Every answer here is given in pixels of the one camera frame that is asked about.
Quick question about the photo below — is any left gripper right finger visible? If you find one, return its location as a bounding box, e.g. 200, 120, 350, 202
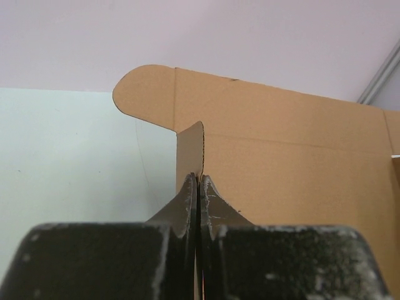
198, 176, 392, 299

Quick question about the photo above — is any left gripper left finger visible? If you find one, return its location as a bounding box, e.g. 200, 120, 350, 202
1, 174, 197, 299

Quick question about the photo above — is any brown cardboard box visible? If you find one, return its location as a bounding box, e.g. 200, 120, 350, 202
112, 65, 399, 298

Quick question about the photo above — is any right aluminium frame post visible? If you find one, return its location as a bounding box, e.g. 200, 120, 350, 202
356, 41, 399, 105

